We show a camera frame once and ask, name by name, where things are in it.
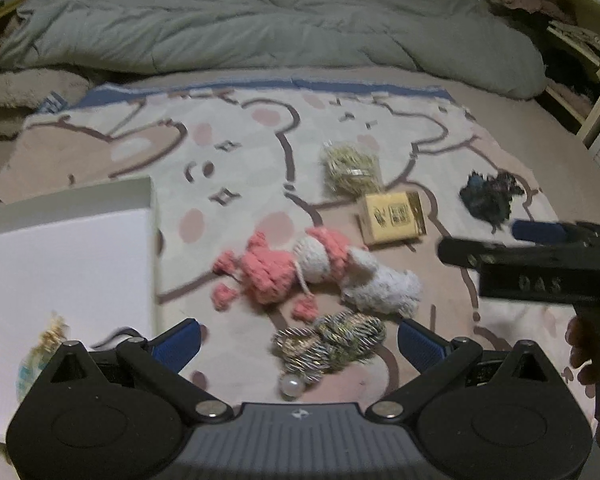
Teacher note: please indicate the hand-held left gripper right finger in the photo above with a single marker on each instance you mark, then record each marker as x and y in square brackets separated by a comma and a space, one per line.
[418, 342]

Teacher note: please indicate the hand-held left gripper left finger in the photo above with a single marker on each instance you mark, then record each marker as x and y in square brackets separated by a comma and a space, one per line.
[176, 344]

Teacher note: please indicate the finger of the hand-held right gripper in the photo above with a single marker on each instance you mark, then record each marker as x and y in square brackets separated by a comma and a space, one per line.
[537, 231]
[461, 252]

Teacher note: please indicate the dark crochet pouch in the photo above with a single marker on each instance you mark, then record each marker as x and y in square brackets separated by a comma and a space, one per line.
[490, 197]

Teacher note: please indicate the white storage box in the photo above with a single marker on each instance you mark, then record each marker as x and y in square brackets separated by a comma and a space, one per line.
[55, 270]

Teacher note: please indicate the person's right hand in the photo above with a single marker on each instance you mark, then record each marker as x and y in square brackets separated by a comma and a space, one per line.
[580, 345]

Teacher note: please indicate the white fluffy plush piece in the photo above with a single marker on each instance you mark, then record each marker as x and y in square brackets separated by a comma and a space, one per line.
[387, 287]

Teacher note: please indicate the small yellow box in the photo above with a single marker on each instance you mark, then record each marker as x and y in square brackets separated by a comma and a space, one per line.
[387, 217]

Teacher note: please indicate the beige bed sheet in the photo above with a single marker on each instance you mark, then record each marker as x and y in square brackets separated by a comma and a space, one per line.
[535, 127]

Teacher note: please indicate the pink white crochet doll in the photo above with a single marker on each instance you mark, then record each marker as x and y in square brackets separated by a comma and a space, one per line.
[270, 270]

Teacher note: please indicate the bag of gold clips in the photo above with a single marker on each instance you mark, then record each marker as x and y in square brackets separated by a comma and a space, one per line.
[352, 170]

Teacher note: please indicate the dark clothes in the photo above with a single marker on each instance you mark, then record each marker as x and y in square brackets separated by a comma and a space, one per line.
[567, 67]

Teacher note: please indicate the wooden shelf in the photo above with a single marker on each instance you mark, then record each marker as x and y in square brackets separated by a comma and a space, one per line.
[592, 60]

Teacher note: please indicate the bear printed blanket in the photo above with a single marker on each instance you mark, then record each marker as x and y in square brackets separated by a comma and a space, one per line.
[220, 125]

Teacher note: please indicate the pink cloth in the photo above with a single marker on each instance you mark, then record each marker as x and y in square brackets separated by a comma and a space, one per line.
[532, 2]

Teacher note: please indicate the beige fuzzy blanket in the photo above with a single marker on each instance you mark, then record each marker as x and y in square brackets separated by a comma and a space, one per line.
[20, 90]

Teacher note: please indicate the grey quilt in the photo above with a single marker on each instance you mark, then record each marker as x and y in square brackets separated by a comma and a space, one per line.
[260, 25]

